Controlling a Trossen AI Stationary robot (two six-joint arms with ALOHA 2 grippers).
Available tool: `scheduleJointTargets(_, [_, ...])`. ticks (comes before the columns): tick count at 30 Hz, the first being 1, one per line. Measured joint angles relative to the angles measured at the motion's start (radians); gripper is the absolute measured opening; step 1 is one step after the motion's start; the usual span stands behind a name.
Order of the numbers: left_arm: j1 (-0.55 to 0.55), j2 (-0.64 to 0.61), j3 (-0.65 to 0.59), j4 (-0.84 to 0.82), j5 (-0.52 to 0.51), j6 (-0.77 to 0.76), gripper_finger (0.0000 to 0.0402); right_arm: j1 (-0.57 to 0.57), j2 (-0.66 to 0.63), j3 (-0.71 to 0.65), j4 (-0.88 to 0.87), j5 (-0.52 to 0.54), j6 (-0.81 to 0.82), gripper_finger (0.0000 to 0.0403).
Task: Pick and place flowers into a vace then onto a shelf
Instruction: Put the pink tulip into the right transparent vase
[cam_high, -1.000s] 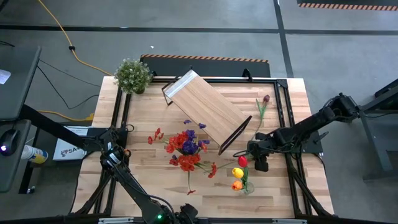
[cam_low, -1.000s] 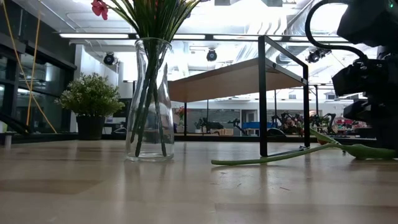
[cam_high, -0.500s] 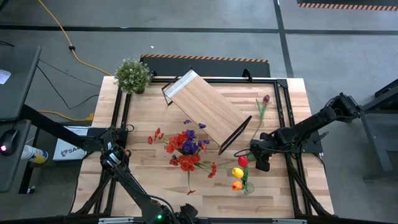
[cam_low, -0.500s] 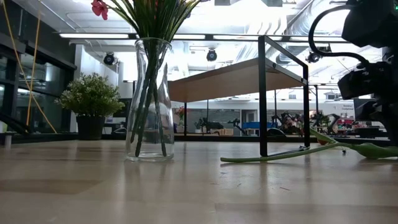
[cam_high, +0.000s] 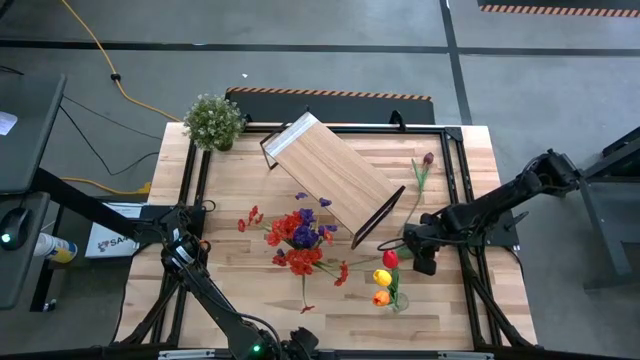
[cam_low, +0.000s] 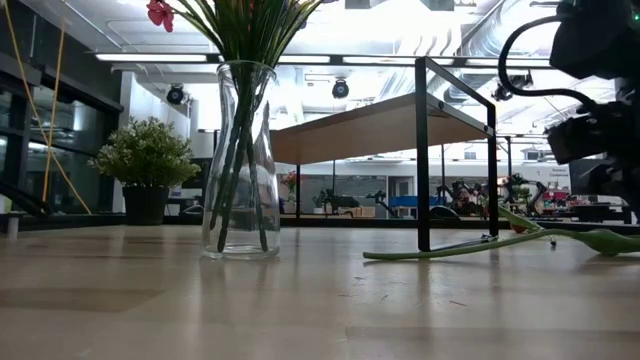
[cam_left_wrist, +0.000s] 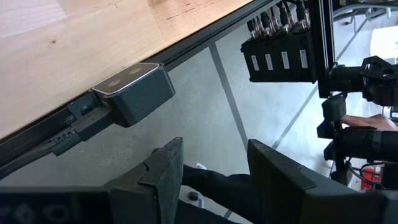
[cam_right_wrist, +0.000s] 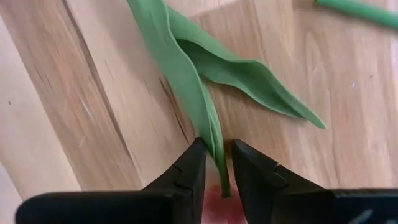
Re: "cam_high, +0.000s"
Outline small red flower bunch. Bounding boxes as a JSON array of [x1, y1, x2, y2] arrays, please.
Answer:
[[271, 248, 350, 315]]

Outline wooden shelf black metal frame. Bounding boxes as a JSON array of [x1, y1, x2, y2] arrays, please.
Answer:
[[259, 111, 406, 250]]

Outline red artificial tulip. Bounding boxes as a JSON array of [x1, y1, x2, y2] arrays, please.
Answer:
[[382, 249, 401, 301]]

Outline clear glass vase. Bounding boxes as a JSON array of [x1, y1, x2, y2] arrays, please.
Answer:
[[384, 292, 410, 314]]

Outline thin black floor cable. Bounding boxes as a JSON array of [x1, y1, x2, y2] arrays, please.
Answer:
[[58, 94, 162, 177]]

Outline potted green plant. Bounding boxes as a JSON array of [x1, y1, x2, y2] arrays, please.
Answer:
[[182, 93, 247, 153]]

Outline dark maroon artificial tulip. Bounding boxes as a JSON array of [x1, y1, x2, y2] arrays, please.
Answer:
[[398, 151, 435, 235]]

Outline grey office desk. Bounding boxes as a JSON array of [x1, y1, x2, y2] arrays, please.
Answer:
[[0, 73, 69, 312]]

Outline yellow extension cable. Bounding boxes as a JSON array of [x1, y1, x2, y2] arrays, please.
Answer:
[[59, 0, 182, 196]]

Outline orange artificial tulip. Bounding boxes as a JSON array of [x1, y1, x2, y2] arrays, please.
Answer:
[[371, 289, 401, 311]]

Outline yellow artificial tulip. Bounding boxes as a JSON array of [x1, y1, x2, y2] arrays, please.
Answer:
[[372, 268, 401, 306]]

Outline dark grey metal cart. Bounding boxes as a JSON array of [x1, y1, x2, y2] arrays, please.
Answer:
[[574, 127, 640, 291]]

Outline black mat with hazard stripe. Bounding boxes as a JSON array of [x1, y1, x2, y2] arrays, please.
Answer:
[[224, 86, 436, 126], [477, 0, 640, 19]]

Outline white paper sheet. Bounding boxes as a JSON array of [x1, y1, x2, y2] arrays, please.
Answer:
[[0, 111, 19, 137]]

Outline black computer mouse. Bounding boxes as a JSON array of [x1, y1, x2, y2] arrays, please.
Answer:
[[0, 207, 31, 251]]

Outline white and yellow bottle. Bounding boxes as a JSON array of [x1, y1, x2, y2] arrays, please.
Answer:
[[33, 232, 79, 265]]

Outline white printed box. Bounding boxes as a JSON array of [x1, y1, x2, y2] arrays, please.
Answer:
[[84, 202, 146, 260]]

